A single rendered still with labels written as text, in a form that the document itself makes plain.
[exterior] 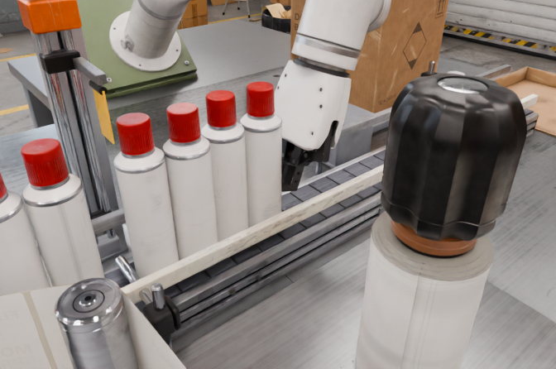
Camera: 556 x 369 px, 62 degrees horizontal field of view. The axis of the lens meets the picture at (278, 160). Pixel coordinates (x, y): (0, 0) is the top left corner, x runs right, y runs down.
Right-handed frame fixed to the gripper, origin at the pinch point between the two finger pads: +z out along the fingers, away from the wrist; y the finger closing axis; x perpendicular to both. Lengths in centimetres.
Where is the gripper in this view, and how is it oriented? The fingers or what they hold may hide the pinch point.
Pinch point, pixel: (289, 175)
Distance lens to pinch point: 63.8
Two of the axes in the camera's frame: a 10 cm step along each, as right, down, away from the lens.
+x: 7.3, 0.1, 6.8
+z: -2.6, 9.2, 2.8
